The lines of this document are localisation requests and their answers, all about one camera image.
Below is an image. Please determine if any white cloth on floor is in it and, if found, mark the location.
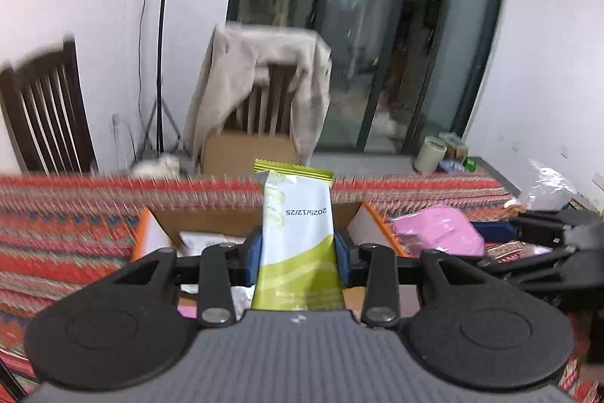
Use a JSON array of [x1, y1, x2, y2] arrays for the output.
[[129, 153, 181, 179]]

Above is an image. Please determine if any black framed glass door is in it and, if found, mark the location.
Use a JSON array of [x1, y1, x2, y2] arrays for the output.
[[227, 0, 502, 153]]

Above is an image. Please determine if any chair with brown seat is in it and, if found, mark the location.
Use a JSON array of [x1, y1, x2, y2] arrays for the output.
[[200, 65, 300, 177]]

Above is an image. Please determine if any white cracker packet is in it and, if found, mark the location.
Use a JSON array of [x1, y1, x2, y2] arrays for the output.
[[177, 231, 246, 257]]

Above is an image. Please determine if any dark wooden chair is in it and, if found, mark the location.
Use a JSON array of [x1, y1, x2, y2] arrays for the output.
[[1, 37, 97, 174]]

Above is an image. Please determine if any beige jacket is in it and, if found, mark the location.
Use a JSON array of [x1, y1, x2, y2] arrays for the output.
[[183, 22, 332, 165]]

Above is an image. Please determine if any clear plastic bag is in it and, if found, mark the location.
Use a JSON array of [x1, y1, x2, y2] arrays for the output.
[[504, 159, 578, 212]]

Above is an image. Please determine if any red patterned tablecloth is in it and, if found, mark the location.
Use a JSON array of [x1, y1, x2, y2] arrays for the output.
[[1, 173, 513, 392]]

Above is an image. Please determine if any black light stand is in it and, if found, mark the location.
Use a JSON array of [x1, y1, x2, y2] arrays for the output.
[[135, 0, 182, 162]]

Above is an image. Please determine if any orange cardboard box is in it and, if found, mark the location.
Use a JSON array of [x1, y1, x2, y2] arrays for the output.
[[133, 202, 401, 328]]

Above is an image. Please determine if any green white snack bar packet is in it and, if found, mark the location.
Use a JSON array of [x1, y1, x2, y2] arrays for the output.
[[251, 159, 345, 311]]

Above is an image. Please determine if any large pink snack packet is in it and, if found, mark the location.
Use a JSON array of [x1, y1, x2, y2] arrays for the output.
[[389, 205, 485, 257]]

